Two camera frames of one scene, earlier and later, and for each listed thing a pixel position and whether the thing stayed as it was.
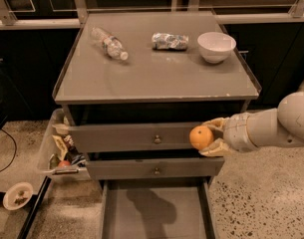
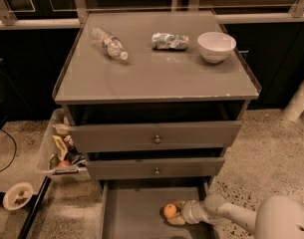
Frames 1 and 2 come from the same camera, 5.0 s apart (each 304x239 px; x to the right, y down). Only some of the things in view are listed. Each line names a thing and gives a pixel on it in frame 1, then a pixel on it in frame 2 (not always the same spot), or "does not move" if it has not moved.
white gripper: [236, 132] -> [188, 212]
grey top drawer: [132, 137] does not move
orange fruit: [200, 136] -> [169, 210]
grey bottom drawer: [157, 209] does not move
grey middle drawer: [128, 168] does not move
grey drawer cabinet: [133, 86] does not move
